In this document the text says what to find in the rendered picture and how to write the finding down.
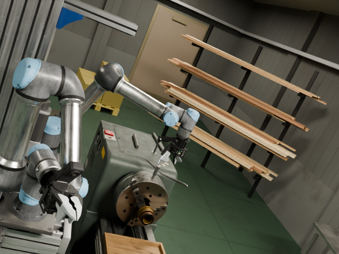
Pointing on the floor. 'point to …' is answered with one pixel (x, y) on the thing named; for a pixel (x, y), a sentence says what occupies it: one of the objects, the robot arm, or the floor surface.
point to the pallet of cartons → (114, 104)
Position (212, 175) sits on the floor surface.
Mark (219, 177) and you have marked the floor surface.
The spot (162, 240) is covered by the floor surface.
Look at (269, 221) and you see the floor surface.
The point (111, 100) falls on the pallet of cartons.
